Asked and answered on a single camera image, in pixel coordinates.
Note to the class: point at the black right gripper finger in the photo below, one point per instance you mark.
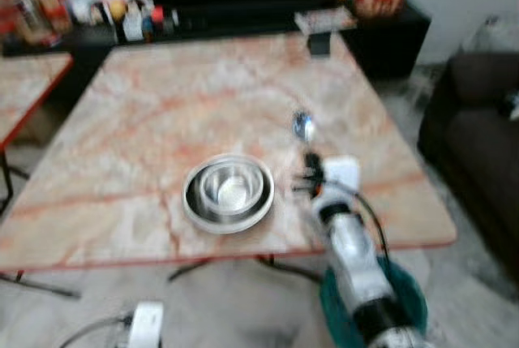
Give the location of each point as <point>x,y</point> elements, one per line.
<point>313,161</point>
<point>302,184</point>

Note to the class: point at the stainless steel spoon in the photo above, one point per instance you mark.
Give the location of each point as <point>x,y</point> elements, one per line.
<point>304,126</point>

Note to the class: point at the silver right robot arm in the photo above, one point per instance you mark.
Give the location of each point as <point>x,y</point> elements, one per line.
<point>361,267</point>

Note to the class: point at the stainless steel bowl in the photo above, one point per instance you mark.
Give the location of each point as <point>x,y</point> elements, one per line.
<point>233,190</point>

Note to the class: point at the black folding table legs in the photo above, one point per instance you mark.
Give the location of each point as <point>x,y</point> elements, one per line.
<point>284,267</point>

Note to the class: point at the stainless steel plate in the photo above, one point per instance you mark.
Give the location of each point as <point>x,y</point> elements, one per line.
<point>195,210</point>

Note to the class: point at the black table clamp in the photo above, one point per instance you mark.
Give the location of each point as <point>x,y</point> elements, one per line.
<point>319,45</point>

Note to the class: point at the green-bagged trash bin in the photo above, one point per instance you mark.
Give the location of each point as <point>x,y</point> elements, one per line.
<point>332,307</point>

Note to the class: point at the black TV cabinet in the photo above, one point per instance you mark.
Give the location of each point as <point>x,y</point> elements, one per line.
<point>389,48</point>

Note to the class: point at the printed magazine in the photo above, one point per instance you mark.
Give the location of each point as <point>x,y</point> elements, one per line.
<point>324,20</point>

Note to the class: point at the dark sofa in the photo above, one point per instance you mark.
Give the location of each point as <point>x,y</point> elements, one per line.
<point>470,145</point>

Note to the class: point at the small grey cup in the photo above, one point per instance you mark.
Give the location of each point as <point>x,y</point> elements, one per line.
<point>171,19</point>

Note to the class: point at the small red container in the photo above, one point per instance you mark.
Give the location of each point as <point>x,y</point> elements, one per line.
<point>158,15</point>

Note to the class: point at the small blue bottle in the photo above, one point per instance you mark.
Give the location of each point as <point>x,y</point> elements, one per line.
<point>147,27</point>

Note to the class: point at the grey cushion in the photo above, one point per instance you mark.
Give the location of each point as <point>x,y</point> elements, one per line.
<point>495,33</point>

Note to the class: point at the small white box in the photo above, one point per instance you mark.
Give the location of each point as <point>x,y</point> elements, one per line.
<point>133,28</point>

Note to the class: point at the yellow ball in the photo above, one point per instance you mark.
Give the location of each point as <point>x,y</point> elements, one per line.
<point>117,9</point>

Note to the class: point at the red-lidded clear jar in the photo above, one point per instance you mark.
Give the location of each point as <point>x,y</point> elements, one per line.
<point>8,30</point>
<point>55,7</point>
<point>24,3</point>

